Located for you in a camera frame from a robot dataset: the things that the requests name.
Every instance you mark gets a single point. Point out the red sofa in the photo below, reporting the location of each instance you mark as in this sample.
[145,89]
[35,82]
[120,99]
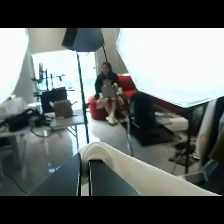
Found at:
[128,85]

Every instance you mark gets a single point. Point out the white garment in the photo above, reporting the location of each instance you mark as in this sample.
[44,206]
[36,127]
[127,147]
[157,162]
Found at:
[140,176]

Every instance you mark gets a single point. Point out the black studio lamp on stand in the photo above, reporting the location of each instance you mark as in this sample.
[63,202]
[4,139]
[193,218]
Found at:
[83,40]

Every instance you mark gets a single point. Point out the cardboard box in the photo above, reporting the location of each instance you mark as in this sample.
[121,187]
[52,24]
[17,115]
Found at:
[63,108]

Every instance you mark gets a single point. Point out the white softbox lamp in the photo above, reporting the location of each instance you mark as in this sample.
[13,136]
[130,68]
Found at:
[10,60]
[173,63]

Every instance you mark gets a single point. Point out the person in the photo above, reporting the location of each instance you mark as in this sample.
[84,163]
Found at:
[106,83]

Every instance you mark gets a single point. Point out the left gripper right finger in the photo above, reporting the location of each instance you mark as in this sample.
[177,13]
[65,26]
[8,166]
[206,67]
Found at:
[103,181]

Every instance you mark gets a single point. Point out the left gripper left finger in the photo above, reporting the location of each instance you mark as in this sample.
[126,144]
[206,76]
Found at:
[66,180]

